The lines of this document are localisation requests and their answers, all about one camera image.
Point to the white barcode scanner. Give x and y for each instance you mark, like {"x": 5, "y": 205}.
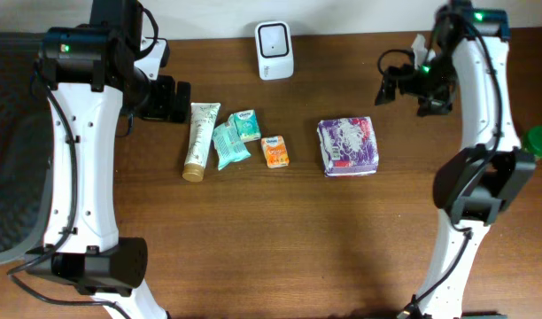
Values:
{"x": 274, "y": 50}

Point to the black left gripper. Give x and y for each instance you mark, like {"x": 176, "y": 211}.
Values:
{"x": 165, "y": 109}

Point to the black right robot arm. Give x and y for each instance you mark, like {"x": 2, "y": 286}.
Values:
{"x": 465, "y": 57}

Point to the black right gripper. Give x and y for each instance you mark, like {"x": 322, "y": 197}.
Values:
{"x": 403, "y": 72}

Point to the orange tissue pack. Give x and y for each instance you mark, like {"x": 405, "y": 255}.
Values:
{"x": 275, "y": 152}

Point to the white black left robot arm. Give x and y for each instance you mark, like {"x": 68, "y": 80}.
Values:
{"x": 92, "y": 75}

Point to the red purple floral pack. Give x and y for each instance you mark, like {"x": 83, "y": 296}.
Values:
{"x": 348, "y": 147}

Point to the teal wet wipes pack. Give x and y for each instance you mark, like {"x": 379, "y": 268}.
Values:
{"x": 228, "y": 145}

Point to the grey plastic mesh basket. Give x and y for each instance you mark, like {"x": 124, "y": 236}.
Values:
{"x": 26, "y": 144}

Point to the white tube gold cap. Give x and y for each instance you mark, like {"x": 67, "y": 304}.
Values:
{"x": 203, "y": 118}

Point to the green tissue pack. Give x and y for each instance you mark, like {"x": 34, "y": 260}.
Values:
{"x": 246, "y": 125}

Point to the green lid jar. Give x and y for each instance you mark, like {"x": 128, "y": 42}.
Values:
{"x": 532, "y": 141}

